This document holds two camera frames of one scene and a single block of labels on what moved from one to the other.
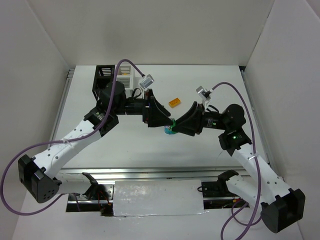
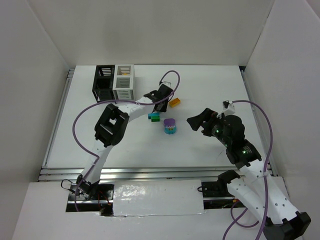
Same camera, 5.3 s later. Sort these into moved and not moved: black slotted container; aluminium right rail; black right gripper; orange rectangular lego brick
Moved: black right gripper
Not moved: aluminium right rail; orange rectangular lego brick; black slotted container
